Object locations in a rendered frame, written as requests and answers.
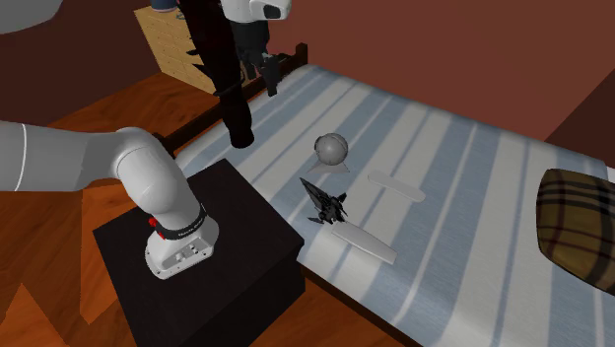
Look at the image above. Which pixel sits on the grey sphere on flat base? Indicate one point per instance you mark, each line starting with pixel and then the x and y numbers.
pixel 331 149

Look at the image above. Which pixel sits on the grey flat remote control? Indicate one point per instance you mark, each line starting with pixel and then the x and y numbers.
pixel 396 186
pixel 365 244

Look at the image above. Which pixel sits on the bed with striped cover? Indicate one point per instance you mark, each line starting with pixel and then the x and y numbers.
pixel 456 192

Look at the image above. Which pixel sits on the brown plaid pillow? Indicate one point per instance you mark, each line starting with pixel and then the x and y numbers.
pixel 576 226

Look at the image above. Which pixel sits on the black toy spaceship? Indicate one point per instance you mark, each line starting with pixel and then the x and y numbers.
pixel 326 204

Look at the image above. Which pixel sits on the light wooden chest of drawers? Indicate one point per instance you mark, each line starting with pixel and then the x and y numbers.
pixel 165 43

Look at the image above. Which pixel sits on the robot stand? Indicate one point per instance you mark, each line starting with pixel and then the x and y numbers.
pixel 226 269

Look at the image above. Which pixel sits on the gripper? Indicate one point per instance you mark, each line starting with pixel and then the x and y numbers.
pixel 250 36

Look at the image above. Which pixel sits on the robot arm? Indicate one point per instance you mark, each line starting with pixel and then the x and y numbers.
pixel 153 182

